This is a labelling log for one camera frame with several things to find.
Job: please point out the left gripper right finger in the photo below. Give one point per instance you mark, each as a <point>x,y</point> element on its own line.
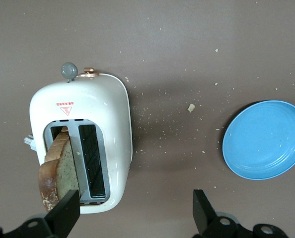
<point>203,215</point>

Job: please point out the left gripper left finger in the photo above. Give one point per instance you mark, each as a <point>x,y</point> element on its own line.
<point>64,215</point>

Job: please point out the dark crust bread slice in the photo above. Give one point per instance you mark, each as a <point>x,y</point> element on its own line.
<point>65,163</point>

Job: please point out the blue plate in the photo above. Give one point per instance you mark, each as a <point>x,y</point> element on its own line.
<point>261,138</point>

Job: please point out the large bread crumb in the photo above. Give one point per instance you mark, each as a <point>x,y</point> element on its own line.
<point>191,108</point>

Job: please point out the white toaster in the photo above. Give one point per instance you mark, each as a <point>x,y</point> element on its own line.
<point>100,104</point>

